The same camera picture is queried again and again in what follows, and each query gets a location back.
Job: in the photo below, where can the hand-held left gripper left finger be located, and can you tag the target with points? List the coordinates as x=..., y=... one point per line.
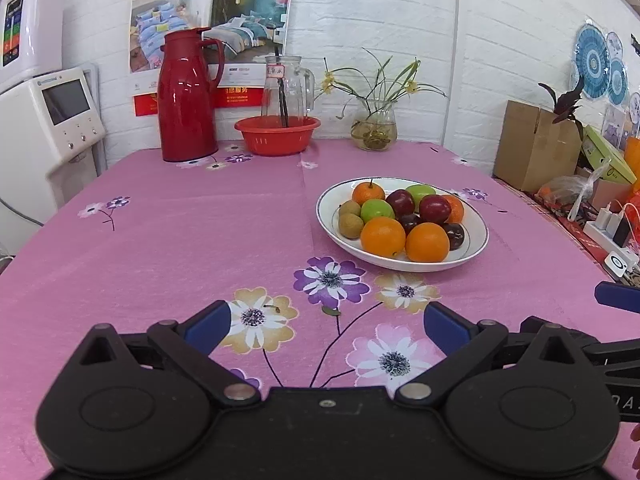
x=210, y=325

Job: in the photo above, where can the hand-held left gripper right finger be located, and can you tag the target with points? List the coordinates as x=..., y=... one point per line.
x=445, y=327

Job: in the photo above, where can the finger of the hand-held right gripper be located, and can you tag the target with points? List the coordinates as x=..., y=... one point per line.
x=620, y=294
x=615, y=352

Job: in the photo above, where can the round orange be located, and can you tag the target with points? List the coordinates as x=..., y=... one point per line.
x=426, y=242
x=382, y=236

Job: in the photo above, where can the dark purple passion fruit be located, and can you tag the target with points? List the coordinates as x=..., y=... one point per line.
x=454, y=236
x=409, y=222

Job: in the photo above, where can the white oval plate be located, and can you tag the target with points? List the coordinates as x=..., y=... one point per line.
x=475, y=232

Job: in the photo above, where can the red apple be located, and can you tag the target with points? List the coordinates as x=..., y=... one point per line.
x=434, y=208
x=400, y=202

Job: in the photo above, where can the green apple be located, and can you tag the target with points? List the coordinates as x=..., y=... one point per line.
x=376, y=210
x=422, y=191

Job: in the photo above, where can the brown kiwi fruit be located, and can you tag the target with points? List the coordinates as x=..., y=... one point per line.
x=350, y=226
x=349, y=208

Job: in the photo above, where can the orange mandarin with stem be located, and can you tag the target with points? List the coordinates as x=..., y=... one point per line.
x=368, y=194

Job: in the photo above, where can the person's right hand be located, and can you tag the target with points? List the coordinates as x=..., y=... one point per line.
x=636, y=440

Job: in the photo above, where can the white power strip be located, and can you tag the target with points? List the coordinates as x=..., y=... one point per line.
x=600, y=237

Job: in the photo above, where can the pink floral tablecloth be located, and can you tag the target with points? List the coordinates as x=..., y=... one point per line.
x=175, y=240

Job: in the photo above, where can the clear plastic bag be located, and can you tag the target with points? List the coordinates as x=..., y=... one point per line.
x=562, y=192

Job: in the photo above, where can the green box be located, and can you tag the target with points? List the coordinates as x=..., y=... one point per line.
x=607, y=157

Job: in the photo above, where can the orange bag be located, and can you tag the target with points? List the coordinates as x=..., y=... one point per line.
x=634, y=157

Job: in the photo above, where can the cardboard box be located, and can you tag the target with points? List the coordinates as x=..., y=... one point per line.
x=535, y=150

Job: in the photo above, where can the red plastic basin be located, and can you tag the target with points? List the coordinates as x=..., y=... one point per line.
x=275, y=142

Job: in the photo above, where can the dark purple plant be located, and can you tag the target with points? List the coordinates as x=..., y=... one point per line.
x=567, y=102

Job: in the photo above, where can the glass vase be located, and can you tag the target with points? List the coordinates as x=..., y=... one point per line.
x=375, y=132

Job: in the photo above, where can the red thermos jug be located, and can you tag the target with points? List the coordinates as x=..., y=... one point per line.
x=187, y=110

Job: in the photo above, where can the large blue patterned plate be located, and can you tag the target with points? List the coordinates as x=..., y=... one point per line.
x=592, y=62

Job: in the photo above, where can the black stirring stick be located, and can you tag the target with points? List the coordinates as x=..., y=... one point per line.
x=282, y=100

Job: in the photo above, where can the white water dispenser with screen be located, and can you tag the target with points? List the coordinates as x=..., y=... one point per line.
x=30, y=160

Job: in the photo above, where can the glass pitcher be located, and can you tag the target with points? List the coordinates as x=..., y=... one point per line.
x=297, y=95

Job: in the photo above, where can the green flowering plant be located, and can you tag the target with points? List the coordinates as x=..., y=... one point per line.
x=380, y=85

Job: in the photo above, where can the wall poster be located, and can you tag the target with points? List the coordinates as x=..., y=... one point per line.
x=250, y=10

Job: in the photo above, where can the white wall appliance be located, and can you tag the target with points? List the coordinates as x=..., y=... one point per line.
x=35, y=25

